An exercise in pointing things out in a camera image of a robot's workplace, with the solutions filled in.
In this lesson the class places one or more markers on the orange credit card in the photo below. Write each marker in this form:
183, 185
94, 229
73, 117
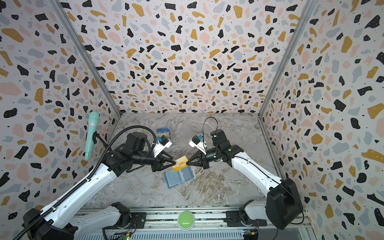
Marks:
180, 163

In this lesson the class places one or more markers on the mint green microphone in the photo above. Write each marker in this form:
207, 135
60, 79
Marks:
93, 121

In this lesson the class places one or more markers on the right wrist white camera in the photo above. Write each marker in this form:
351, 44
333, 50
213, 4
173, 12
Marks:
197, 142

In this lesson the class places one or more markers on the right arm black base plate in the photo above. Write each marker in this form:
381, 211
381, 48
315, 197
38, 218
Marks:
240, 219

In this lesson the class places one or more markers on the white ventilated cable duct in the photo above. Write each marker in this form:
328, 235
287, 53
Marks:
182, 235

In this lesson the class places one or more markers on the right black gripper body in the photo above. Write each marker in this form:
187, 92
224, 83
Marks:
202, 157

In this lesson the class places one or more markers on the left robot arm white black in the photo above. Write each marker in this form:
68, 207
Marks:
57, 221

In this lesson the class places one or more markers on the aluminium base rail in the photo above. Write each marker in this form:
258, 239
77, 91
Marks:
206, 218

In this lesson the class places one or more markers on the green push button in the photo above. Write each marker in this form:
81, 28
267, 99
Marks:
186, 220

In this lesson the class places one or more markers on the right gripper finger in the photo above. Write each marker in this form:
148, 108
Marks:
202, 164
196, 158

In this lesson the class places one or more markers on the black microphone stand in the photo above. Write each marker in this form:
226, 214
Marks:
96, 136

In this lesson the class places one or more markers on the clear box with cards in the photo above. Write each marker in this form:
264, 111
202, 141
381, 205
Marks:
163, 132

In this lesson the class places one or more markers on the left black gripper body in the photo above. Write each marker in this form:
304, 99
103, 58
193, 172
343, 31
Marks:
145, 159

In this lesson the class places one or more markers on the blue leather card holder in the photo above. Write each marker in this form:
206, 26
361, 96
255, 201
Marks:
174, 179

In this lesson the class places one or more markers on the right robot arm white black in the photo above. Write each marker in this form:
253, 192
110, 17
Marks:
283, 202

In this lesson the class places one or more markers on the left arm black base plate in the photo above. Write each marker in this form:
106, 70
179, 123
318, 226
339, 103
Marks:
134, 221

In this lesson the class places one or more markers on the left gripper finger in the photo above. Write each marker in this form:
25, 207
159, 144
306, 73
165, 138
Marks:
164, 157
157, 167

